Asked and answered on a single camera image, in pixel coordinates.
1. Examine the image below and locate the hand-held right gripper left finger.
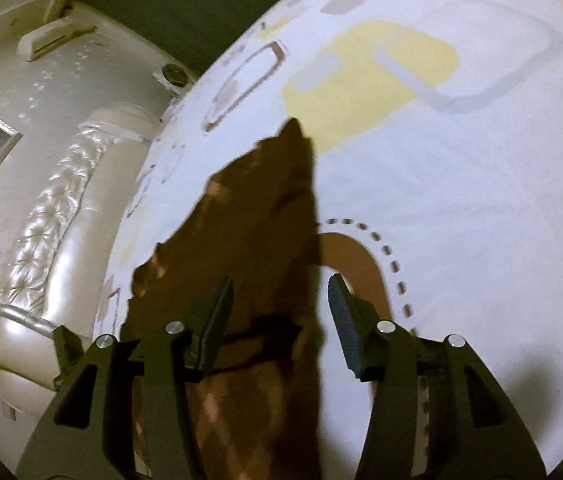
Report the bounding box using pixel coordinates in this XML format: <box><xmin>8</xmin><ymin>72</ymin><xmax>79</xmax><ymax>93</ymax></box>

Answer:
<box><xmin>14</xmin><ymin>276</ymin><xmax>236</xmax><ymax>480</ymax></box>

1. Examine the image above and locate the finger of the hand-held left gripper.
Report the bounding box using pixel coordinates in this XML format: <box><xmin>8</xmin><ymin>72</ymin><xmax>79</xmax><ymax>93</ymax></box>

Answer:
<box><xmin>53</xmin><ymin>324</ymin><xmax>85</xmax><ymax>388</ymax></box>

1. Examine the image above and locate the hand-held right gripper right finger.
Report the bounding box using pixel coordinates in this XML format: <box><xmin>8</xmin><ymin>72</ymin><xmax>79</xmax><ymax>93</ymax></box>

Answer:
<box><xmin>327</xmin><ymin>272</ymin><xmax>547</xmax><ymax>480</ymax></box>

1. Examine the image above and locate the brown plaid sweater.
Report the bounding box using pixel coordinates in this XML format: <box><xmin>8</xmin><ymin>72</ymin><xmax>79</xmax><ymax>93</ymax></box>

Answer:
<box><xmin>120</xmin><ymin>117</ymin><xmax>329</xmax><ymax>480</ymax></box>

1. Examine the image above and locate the cream tufted leather headboard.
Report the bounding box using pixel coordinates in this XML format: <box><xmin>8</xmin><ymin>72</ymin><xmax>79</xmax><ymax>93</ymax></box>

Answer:
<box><xmin>0</xmin><ymin>102</ymin><xmax>172</xmax><ymax>426</ymax></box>

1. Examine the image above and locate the white patterned bed sheet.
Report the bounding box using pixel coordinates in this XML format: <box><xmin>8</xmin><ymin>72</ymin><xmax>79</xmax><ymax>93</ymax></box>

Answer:
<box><xmin>92</xmin><ymin>0</ymin><xmax>563</xmax><ymax>480</ymax></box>

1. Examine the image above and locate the green curtain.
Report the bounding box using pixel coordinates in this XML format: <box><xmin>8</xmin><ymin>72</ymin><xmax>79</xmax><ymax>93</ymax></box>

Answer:
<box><xmin>79</xmin><ymin>0</ymin><xmax>342</xmax><ymax>86</ymax></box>

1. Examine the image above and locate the white wall air conditioner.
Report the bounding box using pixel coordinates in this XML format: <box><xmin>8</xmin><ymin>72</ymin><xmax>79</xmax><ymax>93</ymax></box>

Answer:
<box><xmin>18</xmin><ymin>16</ymin><xmax>97</xmax><ymax>61</ymax></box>

